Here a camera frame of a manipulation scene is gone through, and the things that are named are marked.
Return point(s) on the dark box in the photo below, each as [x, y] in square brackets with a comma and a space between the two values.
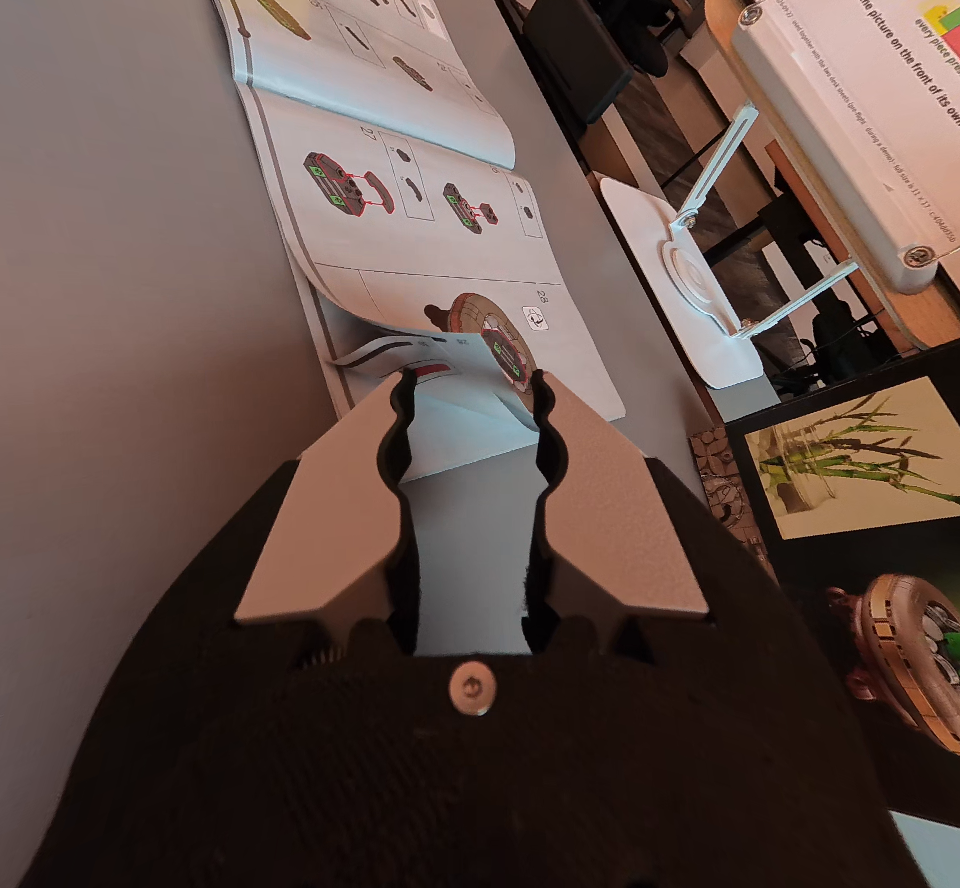
[577, 47]

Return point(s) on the black stool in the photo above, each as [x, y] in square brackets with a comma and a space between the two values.
[646, 47]

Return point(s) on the instruction booklet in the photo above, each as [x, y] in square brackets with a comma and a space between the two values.
[450, 242]

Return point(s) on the grey desk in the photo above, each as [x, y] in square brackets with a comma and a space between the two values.
[112, 303]

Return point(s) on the white document stand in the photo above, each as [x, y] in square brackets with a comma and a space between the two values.
[712, 318]

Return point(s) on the black bamboo set box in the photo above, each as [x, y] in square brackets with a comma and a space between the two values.
[825, 550]

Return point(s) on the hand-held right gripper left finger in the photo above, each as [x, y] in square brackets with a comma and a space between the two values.
[322, 528]

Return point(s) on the printed instruction sheet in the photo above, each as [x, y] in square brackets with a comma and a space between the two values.
[862, 77]

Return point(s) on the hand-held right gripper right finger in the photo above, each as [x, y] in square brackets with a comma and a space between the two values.
[622, 528]

